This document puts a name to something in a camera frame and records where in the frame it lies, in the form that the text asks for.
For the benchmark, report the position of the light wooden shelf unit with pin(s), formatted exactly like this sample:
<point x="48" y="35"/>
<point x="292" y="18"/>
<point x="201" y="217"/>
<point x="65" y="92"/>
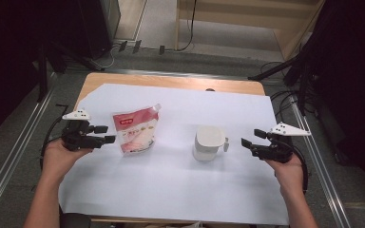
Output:
<point x="228" y="23"/>

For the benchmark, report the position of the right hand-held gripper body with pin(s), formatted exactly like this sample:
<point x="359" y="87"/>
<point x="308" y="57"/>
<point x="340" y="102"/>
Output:
<point x="275" y="150"/>

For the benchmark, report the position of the dark rounded object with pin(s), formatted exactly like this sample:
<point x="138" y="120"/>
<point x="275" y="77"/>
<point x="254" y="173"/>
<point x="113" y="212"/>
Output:
<point x="76" y="220"/>

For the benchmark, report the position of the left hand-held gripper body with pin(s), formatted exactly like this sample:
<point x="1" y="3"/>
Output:
<point x="76" y="137"/>

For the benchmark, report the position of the red and white pouch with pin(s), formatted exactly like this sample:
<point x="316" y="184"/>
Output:
<point x="136" y="133"/>

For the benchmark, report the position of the wooden table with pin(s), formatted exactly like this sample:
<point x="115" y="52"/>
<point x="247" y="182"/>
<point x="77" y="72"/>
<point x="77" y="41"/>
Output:
<point x="171" y="81"/>

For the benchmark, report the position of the person's right hand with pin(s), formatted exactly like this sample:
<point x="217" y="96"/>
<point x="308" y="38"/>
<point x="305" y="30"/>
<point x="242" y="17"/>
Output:
<point x="286" y="175"/>

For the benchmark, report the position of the black curtain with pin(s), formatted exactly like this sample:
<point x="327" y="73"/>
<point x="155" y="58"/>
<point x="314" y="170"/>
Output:
<point x="9" y="47"/>
<point x="355" y="79"/>

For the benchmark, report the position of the metal floor rail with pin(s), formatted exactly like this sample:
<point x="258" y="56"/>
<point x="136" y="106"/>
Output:
<point x="15" y="148"/>
<point x="321" y="167"/>

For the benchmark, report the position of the person's left hand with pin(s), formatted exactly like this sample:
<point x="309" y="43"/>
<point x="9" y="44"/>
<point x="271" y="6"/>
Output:
<point x="58" y="161"/>

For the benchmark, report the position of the black metal stand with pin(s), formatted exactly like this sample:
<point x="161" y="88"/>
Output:
<point x="275" y="69"/>

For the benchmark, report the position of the clear jug with white lid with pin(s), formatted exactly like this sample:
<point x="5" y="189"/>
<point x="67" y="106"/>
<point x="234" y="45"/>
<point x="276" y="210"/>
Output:
<point x="207" y="139"/>

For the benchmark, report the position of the black cabinet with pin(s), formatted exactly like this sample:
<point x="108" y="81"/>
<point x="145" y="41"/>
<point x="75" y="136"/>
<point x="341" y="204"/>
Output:
<point x="98" y="28"/>

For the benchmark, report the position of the white paper sheet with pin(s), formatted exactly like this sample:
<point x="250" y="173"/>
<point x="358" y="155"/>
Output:
<point x="171" y="190"/>

